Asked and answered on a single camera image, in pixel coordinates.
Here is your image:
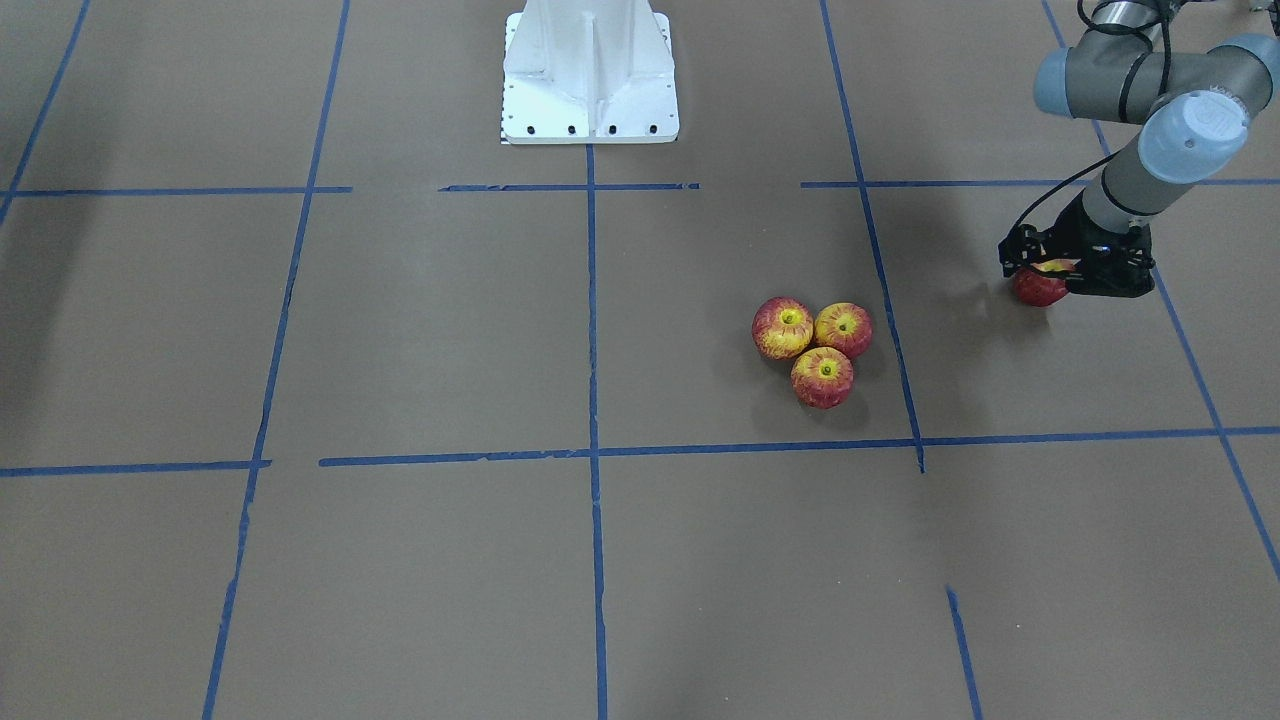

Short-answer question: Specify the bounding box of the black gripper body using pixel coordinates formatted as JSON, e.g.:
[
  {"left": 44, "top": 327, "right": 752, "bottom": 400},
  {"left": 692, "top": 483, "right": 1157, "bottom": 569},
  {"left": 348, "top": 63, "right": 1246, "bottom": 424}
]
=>
[{"left": 1044, "top": 193, "right": 1156, "bottom": 299}]

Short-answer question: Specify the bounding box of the lone red yellow apple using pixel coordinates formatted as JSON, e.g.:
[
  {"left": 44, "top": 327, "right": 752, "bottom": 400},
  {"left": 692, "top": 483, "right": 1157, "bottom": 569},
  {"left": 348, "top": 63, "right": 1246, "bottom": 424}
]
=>
[{"left": 1011, "top": 259, "right": 1076, "bottom": 307}]

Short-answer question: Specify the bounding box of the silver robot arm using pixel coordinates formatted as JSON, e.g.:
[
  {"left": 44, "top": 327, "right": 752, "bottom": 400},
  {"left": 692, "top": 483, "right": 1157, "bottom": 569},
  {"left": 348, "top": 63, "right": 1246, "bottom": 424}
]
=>
[{"left": 998, "top": 1, "right": 1279, "bottom": 299}]

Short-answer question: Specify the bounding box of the red yellow apple back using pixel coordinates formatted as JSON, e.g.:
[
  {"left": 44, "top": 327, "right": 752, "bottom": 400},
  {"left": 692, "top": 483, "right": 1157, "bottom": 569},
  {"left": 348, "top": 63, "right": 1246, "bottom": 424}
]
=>
[{"left": 813, "top": 302, "right": 874, "bottom": 360}]

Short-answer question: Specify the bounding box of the red yellow apple front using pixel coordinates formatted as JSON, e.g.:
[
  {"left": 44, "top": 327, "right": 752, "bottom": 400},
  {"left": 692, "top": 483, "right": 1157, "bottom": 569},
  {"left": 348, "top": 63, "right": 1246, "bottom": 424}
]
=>
[{"left": 790, "top": 346, "right": 856, "bottom": 410}]

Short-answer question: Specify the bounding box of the red yellow apple side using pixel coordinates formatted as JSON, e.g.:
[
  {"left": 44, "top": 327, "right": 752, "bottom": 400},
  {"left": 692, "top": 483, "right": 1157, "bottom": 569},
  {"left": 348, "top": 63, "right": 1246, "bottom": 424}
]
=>
[{"left": 751, "top": 296, "right": 814, "bottom": 361}]

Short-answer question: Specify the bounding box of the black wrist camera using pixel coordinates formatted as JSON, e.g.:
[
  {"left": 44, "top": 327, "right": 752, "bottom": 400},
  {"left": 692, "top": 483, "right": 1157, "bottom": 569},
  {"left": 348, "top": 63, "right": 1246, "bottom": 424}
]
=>
[{"left": 997, "top": 223, "right": 1044, "bottom": 279}]

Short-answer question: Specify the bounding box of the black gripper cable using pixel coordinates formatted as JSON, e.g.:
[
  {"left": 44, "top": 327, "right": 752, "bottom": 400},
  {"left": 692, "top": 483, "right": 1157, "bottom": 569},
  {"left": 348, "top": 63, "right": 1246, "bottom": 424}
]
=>
[{"left": 1005, "top": 0, "right": 1181, "bottom": 246}]

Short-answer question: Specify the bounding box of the white pedestal column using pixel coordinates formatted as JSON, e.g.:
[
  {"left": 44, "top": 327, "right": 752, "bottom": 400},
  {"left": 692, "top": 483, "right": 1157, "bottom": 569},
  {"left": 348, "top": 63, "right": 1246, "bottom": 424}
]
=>
[{"left": 500, "top": 1, "right": 681, "bottom": 145}]

